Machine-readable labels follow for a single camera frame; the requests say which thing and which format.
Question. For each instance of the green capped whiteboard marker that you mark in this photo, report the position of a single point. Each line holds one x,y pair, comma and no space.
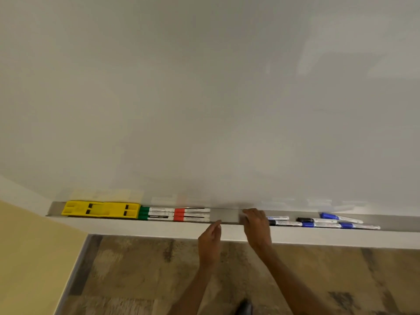
156,218
157,209
156,214

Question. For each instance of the red capped whiteboard marker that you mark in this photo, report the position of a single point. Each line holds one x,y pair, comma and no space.
193,219
193,214
193,210

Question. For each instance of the person's left hand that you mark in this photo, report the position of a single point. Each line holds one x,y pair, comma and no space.
209,244

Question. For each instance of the person's right fingers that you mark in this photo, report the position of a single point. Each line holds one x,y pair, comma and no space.
254,215

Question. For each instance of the yellow whiteboard eraser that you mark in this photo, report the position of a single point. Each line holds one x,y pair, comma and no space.
100,209

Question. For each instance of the person's dark shoe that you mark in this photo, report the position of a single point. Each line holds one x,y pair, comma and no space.
244,307

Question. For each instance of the person's right forearm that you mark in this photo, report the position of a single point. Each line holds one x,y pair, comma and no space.
290,282

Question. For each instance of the person's left forearm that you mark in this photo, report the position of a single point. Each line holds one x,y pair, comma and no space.
193,290

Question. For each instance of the large white whiteboard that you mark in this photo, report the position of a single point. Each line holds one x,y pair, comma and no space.
210,95

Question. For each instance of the white whiteboard marker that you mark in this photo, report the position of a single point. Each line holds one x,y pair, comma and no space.
279,218

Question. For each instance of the black capped whiteboard marker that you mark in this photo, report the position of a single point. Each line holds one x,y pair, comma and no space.
316,220
285,223

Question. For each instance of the long metal marker tray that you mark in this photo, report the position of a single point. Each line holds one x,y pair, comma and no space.
226,216

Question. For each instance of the person's right hand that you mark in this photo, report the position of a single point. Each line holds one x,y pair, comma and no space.
258,231

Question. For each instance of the blue capped whiteboard marker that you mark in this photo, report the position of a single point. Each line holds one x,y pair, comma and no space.
361,226
321,225
341,218

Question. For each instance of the person's left fingers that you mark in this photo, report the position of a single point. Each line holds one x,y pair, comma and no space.
216,227

